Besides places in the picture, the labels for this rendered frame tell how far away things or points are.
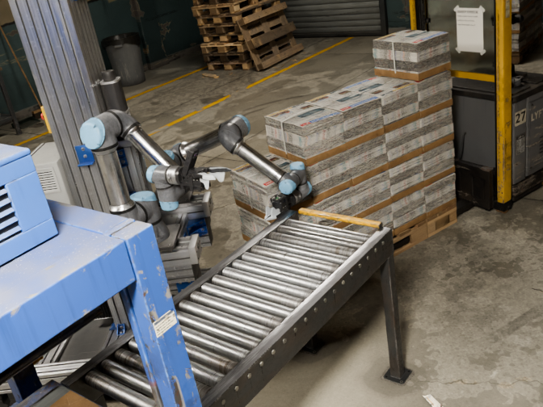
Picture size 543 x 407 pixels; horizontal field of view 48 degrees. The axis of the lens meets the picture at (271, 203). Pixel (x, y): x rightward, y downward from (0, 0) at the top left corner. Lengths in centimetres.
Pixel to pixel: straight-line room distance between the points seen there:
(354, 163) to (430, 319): 96
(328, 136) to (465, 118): 146
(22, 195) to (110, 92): 167
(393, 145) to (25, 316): 289
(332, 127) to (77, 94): 135
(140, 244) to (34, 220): 22
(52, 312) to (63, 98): 183
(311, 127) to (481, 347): 141
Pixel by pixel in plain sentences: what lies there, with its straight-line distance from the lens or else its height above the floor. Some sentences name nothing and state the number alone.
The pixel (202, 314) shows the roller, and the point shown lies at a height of 79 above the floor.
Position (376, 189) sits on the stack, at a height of 52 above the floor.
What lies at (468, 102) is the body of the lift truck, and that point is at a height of 71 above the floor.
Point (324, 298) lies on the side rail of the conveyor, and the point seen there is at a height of 78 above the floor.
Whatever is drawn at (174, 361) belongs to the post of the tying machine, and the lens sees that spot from 147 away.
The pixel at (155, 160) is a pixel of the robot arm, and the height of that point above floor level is 124.
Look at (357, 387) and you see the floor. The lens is 311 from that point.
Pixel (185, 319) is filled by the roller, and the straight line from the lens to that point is 236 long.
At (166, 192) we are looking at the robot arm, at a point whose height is 115.
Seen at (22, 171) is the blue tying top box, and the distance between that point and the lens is 134.
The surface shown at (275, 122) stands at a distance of 349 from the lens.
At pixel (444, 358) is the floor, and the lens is 324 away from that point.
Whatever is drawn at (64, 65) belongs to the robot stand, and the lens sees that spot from 291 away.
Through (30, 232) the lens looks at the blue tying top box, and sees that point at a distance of 137.
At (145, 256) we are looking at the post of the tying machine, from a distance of 133.
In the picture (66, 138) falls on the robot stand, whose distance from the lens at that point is 301.
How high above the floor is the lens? 209
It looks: 25 degrees down
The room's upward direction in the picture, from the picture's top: 10 degrees counter-clockwise
